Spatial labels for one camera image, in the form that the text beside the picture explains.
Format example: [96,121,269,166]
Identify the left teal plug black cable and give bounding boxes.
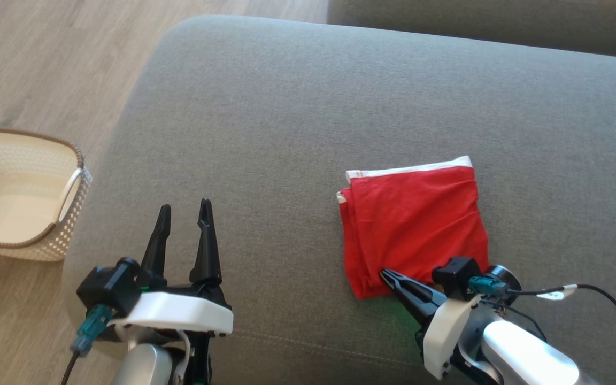
[59,304,113,385]

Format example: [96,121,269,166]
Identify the beige sofa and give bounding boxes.
[62,14,616,385]

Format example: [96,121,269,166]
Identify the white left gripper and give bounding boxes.
[107,198,234,337]

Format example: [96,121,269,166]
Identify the teal plug black cable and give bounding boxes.
[467,276,616,375]
[59,304,113,385]

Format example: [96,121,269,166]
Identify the red shorts with white stripes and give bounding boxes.
[336,155,490,300]

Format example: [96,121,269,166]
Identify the right teal plug black cable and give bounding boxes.
[467,276,616,375]

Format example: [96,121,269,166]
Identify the cream perforated laundry basket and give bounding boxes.
[0,127,93,263]

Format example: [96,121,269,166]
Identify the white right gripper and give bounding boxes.
[380,269,482,381]

